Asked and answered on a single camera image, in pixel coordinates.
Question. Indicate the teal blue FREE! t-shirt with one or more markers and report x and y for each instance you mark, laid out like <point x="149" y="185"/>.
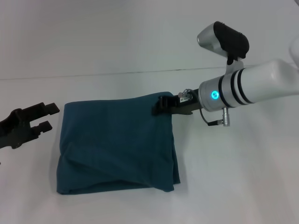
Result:
<point x="116" y="144"/>

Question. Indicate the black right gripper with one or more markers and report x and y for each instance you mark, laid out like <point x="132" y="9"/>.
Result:
<point x="184" y="106"/>

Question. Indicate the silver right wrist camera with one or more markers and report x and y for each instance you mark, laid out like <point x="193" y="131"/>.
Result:
<point x="226" y="42"/>

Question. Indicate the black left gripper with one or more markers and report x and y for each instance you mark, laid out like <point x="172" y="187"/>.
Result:
<point x="14" y="128"/>

